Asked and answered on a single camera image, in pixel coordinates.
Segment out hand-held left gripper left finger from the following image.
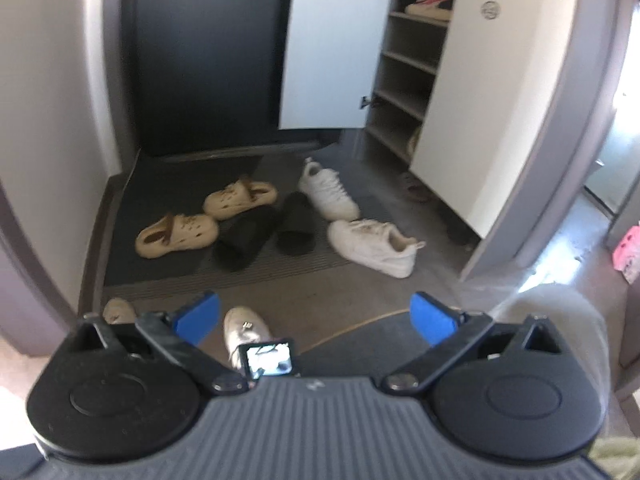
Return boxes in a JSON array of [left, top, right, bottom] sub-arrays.
[[72, 291, 248, 394]]

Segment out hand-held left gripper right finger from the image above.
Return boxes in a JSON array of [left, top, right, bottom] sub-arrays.
[[382, 291, 563, 392]]

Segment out cream sneaker dark swoosh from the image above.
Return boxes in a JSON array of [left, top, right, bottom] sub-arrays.
[[223, 306, 273, 368], [102, 297, 137, 326]]

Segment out beige clog brown strap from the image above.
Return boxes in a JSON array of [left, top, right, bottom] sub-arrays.
[[135, 212, 220, 260], [202, 176, 279, 221]]

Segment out white chunky sneaker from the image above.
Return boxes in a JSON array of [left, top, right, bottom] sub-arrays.
[[327, 218, 427, 279]]

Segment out black slide sandal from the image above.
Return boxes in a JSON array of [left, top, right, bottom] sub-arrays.
[[276, 191, 318, 255], [215, 205, 281, 272]]

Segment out white low sneaker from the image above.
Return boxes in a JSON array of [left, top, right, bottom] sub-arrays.
[[298, 157, 361, 222]]

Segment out pink packet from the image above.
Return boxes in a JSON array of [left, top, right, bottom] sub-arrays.
[[612, 225, 640, 281]]

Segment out pale green cloth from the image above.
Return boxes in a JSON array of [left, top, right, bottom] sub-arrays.
[[592, 437, 640, 480]]

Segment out black entrance door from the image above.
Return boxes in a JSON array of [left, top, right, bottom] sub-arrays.
[[120, 0, 341, 158]]

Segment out cream sneaker red stripe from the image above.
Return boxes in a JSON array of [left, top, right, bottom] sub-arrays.
[[404, 0, 453, 23]]

